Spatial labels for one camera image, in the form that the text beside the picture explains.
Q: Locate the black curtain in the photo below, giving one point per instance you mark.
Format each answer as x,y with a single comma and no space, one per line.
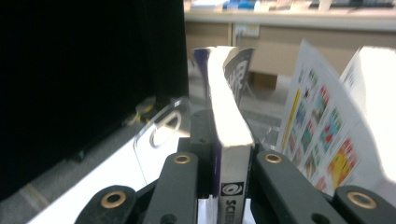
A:
77,77

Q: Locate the purple magazine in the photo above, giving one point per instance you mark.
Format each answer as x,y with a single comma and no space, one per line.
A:
229,124

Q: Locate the clear acrylic book rack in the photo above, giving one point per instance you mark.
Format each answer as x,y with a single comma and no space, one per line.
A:
162,133

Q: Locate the yellow-black striped stand base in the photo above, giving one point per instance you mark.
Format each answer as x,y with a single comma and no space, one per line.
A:
143,110

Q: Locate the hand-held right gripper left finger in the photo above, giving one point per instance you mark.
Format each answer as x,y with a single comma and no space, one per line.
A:
200,140

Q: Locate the beige wooden desk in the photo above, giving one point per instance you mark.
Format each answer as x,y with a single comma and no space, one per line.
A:
311,46

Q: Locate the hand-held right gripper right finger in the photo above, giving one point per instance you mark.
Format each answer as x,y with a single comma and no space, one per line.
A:
254,168

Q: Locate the white wall socket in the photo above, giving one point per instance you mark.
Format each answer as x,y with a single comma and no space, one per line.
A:
246,31

